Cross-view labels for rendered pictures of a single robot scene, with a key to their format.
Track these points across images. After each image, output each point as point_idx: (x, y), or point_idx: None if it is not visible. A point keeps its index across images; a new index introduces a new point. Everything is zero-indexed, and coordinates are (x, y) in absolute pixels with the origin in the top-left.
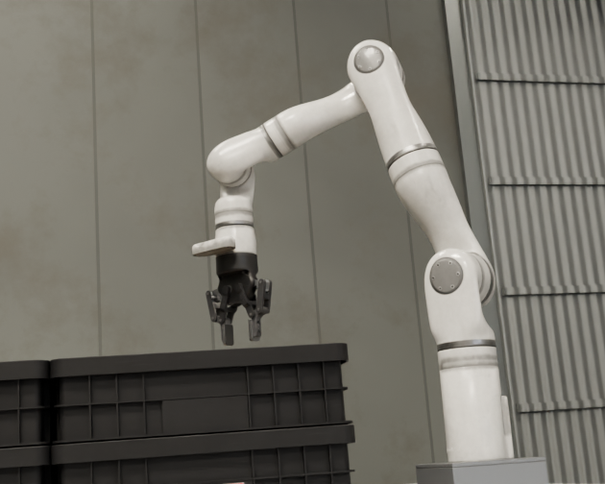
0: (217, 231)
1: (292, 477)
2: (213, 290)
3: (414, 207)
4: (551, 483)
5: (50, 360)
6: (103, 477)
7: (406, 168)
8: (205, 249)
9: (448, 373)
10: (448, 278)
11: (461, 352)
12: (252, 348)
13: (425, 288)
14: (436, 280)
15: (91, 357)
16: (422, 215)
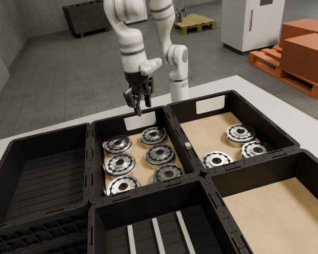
0: (139, 55)
1: None
2: (129, 91)
3: (168, 28)
4: (113, 109)
5: (299, 147)
6: None
7: (173, 11)
8: (154, 69)
9: (185, 87)
10: (186, 56)
11: (187, 79)
12: (251, 103)
13: (179, 61)
14: (183, 58)
15: (289, 135)
16: (168, 32)
